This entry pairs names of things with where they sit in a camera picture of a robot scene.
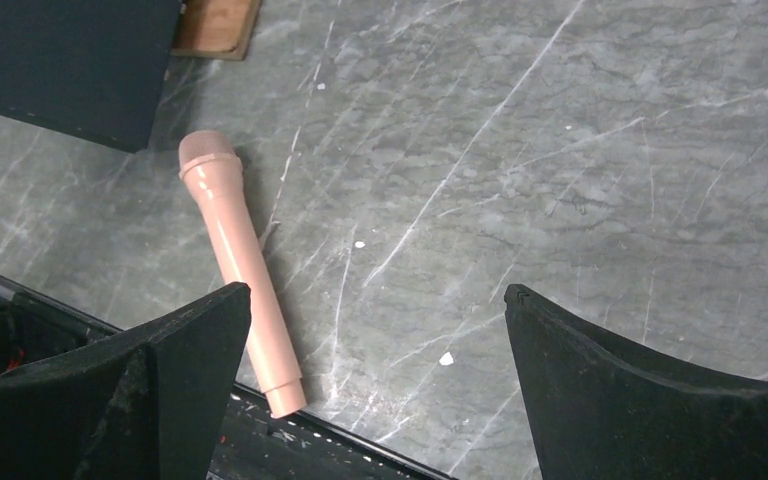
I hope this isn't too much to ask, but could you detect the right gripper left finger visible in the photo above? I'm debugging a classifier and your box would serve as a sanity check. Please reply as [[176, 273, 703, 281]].
[[0, 283, 251, 479]]

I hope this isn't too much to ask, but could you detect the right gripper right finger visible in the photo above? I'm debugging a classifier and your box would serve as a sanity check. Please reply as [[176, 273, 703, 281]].
[[504, 284, 768, 479]]

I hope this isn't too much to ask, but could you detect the pink microphone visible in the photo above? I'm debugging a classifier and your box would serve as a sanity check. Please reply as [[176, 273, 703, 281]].
[[179, 130, 307, 418]]

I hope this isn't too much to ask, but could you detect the wooden board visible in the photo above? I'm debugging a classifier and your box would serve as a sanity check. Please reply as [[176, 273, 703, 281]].
[[172, 0, 262, 61]]

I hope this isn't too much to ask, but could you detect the blue network switch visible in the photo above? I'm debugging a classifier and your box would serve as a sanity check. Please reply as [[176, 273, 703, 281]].
[[0, 0, 183, 153]]

